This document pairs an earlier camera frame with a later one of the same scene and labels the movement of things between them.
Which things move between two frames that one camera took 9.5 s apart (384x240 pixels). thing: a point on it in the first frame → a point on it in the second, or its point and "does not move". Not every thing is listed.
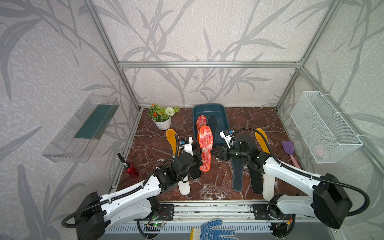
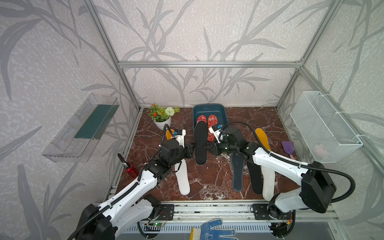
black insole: x=195 y=171 → x=200 y=142
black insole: x=256 y=180 does not move
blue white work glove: x=204 y=232 does not move
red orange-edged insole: x=206 y=138 → x=212 y=121
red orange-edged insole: x=201 y=121 does not move
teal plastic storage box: x=218 y=110 does not move
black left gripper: x=197 y=157 → x=188 y=151
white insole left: x=184 y=188 does not move
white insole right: x=268 y=187 does not move
